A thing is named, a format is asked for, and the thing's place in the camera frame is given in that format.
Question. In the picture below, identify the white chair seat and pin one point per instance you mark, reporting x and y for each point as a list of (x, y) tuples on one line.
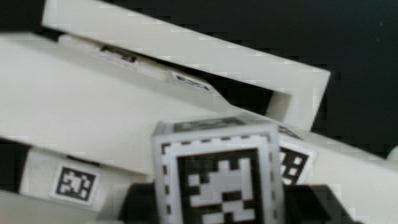
[(114, 25)]

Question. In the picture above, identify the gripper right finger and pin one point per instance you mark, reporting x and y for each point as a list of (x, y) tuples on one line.
[(313, 206)]

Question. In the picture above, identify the white chair back frame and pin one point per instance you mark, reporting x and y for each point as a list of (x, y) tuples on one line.
[(80, 107)]

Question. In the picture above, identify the white leg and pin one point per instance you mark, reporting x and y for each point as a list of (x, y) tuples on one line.
[(217, 171)]

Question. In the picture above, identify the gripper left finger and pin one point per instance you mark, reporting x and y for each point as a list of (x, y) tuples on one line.
[(139, 212)]

